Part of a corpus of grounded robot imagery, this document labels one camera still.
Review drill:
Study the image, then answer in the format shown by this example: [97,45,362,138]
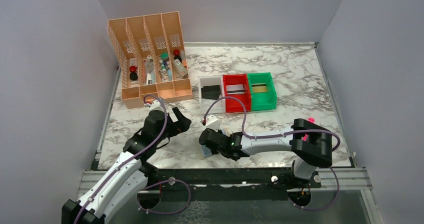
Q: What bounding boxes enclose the silver items in organizer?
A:
[143,55,156,85]

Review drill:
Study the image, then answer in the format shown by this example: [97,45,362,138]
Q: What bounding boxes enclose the red capped black bottle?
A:
[129,65,138,81]

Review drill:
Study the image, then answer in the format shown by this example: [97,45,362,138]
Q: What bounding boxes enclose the white box in organizer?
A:
[172,59,189,79]

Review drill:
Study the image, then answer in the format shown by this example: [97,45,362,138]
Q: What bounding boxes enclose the green capped tube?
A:
[159,52,173,82]

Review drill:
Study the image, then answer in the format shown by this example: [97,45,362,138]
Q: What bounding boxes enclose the gold card in green bin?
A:
[251,83,268,93]

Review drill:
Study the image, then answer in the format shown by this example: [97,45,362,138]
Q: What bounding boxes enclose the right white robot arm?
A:
[199,115,341,187]

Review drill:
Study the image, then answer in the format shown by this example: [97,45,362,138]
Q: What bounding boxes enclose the black cards in white bin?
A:
[200,85,222,100]

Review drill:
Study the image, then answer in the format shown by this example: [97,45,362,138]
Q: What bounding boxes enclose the white plastic bin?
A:
[198,75,224,114]

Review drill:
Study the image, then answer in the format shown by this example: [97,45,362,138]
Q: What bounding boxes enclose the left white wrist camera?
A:
[144,98,166,113]

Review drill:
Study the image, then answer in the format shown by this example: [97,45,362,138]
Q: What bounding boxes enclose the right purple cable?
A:
[202,96,341,212]

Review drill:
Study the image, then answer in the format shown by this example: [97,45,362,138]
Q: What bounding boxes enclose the purple cable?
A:
[72,95,192,224]
[202,96,341,212]

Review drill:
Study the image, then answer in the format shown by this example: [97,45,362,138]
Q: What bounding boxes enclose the red black small bottle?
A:
[172,49,182,62]

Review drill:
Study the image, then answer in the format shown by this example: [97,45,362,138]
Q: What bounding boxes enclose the silver card in red bin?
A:
[226,84,245,95]

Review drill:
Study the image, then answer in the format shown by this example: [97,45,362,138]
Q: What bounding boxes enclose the black metal base rail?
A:
[137,165,321,207]

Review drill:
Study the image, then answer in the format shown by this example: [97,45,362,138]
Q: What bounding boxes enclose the green plastic bin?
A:
[247,72,277,111]

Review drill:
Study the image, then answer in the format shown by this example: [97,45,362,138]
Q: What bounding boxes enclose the pink marker pen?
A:
[302,117,315,142]

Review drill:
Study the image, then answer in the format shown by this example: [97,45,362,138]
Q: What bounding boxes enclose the beige card holder wallet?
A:
[199,129,233,158]

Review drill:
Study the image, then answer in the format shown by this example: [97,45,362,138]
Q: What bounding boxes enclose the red plastic bin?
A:
[222,74,252,113]

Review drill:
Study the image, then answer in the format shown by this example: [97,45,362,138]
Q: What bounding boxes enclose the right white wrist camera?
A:
[202,114,221,131]

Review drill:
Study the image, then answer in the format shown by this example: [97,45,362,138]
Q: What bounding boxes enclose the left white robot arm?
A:
[61,107,191,223]

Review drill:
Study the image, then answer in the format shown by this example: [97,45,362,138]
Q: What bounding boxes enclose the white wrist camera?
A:
[202,114,221,131]
[144,98,166,113]

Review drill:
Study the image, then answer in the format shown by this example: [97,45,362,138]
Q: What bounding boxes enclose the peach desk file organizer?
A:
[107,12,193,109]

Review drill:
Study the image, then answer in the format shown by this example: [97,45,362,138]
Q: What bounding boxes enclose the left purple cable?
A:
[72,95,192,224]

